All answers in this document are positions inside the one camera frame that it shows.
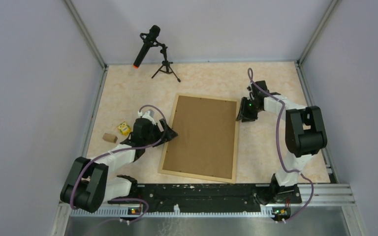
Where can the brown backing board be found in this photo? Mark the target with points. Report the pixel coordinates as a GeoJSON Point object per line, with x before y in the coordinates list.
{"type": "Point", "coordinates": [202, 136]}

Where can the black mini tripod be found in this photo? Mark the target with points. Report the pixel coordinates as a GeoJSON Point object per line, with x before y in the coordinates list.
{"type": "Point", "coordinates": [165, 64]}

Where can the aluminium rail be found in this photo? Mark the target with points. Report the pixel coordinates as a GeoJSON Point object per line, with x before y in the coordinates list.
{"type": "Point", "coordinates": [320, 195]}

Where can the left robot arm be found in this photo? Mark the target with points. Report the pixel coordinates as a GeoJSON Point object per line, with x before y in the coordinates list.
{"type": "Point", "coordinates": [87, 186]}

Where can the black microphone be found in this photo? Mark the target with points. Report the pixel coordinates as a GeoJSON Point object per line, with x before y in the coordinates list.
{"type": "Point", "coordinates": [154, 33]}

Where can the light wooden picture frame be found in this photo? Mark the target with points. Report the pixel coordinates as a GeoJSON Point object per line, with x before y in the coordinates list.
{"type": "Point", "coordinates": [236, 156]}

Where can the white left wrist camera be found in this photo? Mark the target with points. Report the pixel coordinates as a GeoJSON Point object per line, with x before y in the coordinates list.
{"type": "Point", "coordinates": [149, 114]}

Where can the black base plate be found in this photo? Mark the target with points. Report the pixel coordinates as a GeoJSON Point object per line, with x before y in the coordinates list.
{"type": "Point", "coordinates": [211, 198]}

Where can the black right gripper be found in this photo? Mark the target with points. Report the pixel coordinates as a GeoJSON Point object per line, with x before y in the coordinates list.
{"type": "Point", "coordinates": [243, 115]}

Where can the small wooden block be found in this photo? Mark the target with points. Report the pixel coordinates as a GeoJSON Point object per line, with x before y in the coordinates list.
{"type": "Point", "coordinates": [111, 138]}

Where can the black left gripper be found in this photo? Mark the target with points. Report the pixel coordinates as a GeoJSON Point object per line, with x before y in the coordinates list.
{"type": "Point", "coordinates": [165, 135]}

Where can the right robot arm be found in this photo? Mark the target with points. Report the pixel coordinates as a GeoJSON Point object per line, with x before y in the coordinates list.
{"type": "Point", "coordinates": [304, 135]}

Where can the yellow toy block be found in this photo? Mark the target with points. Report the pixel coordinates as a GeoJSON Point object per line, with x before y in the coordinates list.
{"type": "Point", "coordinates": [124, 128]}

